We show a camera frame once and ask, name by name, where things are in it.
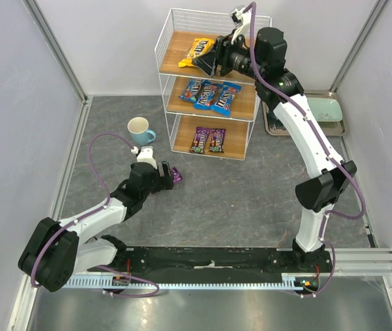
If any brown purple candy bag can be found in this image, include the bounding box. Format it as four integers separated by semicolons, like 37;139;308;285
171;167;183;184

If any yellow candy bag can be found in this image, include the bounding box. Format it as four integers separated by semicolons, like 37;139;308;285
178;37;215;68

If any dark blue candy bag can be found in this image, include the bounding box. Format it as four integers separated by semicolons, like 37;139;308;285
179;78;206;103

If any light blue candy bag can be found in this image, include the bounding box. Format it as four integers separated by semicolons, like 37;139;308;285
210;82;242;117
193;82;222;110

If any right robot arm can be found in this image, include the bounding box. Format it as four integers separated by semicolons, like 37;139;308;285
192;27;357;265

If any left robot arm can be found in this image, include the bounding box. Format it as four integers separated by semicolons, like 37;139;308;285
18;161;174;292

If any light blue mug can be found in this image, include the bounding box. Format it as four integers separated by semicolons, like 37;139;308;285
127;117;157;146

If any mint green divided plate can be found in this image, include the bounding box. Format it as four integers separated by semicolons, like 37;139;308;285
307;97;343;122

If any metal serving tray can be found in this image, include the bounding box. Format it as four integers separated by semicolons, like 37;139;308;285
261;90;346;137

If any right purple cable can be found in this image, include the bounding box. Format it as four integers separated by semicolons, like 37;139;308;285
242;1;366;298

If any purple cable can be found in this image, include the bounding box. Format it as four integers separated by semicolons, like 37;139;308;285
30;132;159;298
242;1;366;298

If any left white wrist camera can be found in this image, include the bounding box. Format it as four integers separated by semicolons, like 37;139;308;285
131;146;157;169

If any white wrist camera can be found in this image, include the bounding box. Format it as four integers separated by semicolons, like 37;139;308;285
131;146;157;169
230;5;252;44

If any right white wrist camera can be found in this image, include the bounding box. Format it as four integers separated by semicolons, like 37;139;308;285
230;5;252;44

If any white wire wooden shelf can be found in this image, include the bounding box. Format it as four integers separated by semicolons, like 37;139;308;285
155;8;260;160

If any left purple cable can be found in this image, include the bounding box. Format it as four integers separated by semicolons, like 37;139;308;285
30;132;159;298

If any grey slotted cable duct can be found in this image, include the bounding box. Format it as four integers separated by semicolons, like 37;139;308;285
63;272;313;291

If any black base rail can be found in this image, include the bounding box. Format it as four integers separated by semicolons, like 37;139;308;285
87;245;331;284

